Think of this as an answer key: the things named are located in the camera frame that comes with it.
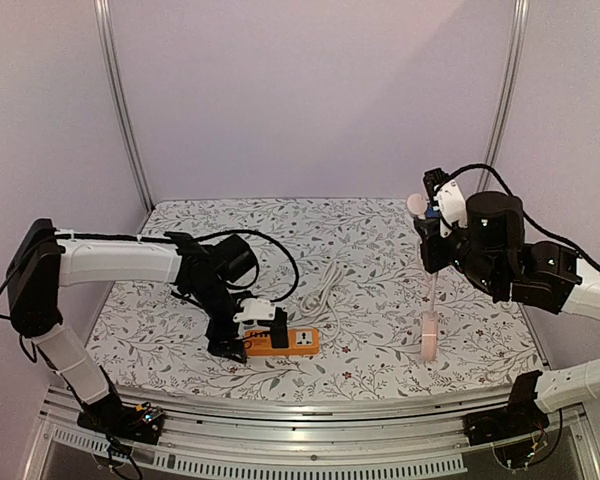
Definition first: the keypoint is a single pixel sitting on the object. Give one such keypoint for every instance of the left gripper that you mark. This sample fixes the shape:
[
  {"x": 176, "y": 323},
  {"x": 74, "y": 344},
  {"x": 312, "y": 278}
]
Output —
[{"x": 225, "y": 349}]

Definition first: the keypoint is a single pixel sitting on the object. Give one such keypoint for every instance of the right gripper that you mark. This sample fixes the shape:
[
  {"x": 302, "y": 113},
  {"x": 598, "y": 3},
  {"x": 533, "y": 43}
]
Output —
[{"x": 431, "y": 248}]

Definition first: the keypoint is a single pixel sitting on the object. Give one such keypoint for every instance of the black power adapter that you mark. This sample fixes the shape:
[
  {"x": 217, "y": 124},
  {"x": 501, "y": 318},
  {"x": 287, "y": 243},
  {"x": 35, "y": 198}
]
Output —
[{"x": 279, "y": 332}]

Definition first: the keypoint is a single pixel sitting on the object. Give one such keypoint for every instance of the pink round socket hub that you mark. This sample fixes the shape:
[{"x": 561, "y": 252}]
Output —
[{"x": 429, "y": 335}]

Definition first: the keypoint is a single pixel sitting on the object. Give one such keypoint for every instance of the orange power strip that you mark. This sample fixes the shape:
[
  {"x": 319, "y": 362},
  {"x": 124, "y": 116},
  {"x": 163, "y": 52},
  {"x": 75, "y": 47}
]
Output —
[{"x": 296, "y": 342}]

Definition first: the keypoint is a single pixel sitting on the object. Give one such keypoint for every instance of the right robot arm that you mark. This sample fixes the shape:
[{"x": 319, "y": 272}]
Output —
[{"x": 482, "y": 237}]

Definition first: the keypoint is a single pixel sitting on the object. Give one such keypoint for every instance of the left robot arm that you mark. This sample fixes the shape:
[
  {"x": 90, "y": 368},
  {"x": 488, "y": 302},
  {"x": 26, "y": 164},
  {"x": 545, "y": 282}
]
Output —
[{"x": 49, "y": 259}]

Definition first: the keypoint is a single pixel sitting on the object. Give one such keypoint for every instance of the floral table mat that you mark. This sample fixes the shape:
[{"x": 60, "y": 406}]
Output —
[{"x": 349, "y": 268}]

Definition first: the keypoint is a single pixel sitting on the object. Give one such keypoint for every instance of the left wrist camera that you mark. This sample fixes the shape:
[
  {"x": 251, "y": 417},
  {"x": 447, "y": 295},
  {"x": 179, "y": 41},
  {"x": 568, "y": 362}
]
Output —
[{"x": 259, "y": 310}]

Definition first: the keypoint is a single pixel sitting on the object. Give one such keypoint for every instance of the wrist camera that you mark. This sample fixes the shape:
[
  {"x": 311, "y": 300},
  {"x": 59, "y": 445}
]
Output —
[
  {"x": 447, "y": 200},
  {"x": 259, "y": 310}
]

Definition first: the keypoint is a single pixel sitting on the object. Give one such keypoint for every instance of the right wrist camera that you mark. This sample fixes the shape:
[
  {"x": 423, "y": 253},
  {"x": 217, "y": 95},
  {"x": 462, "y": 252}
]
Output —
[{"x": 447, "y": 200}]

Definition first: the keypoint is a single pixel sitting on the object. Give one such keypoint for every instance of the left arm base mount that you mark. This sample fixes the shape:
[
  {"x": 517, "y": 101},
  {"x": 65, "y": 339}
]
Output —
[{"x": 141, "y": 423}]

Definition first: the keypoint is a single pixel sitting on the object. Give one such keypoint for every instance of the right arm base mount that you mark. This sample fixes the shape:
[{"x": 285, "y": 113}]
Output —
[{"x": 520, "y": 416}]

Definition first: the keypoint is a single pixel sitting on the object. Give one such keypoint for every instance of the aluminium front rail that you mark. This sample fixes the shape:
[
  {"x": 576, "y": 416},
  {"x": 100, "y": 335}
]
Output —
[{"x": 407, "y": 438}]

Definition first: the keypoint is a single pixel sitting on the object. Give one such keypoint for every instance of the right aluminium post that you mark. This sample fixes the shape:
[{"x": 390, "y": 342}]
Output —
[{"x": 512, "y": 64}]

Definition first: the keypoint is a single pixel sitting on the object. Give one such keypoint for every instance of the aluminium post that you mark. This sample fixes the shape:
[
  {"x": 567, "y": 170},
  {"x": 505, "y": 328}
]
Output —
[
  {"x": 102, "y": 10},
  {"x": 512, "y": 64}
]

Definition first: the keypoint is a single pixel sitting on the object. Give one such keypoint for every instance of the left aluminium post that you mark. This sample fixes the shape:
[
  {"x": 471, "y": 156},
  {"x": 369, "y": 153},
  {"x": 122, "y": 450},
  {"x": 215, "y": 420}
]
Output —
[{"x": 102, "y": 10}]

